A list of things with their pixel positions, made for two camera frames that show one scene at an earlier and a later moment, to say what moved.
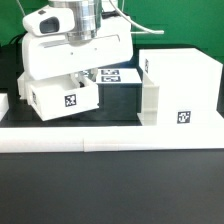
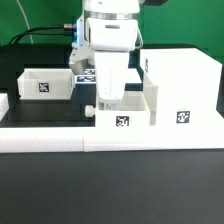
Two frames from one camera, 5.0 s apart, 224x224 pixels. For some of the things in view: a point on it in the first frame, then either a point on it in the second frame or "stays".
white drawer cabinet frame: [180, 88] stays
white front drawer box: [62, 95] -> [137, 109]
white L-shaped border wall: [105, 138] stays
